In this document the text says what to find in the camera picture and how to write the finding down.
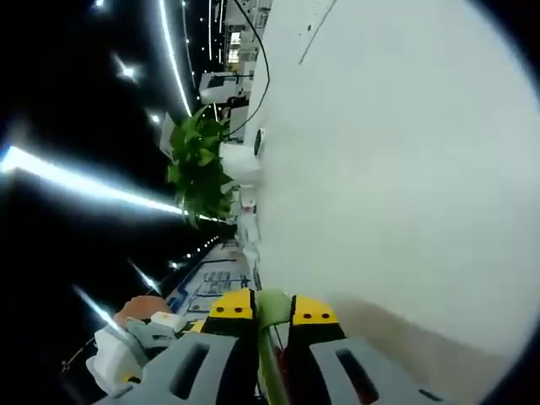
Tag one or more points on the small colourful desk items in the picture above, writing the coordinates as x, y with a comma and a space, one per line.
249, 223

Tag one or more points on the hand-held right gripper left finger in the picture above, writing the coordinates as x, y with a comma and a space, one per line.
211, 350

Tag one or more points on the green leafy plant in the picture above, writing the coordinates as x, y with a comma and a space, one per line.
198, 169

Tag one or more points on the blue white wall poster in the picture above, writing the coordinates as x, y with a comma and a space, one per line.
215, 282

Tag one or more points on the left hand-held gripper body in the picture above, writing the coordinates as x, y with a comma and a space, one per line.
111, 358

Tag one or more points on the white plant pot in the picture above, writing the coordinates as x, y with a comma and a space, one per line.
240, 164

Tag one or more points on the small dark flat device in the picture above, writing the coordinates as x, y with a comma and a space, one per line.
259, 142

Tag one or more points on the green container lid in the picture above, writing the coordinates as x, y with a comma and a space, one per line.
271, 308

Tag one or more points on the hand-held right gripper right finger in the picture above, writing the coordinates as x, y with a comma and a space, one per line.
320, 350

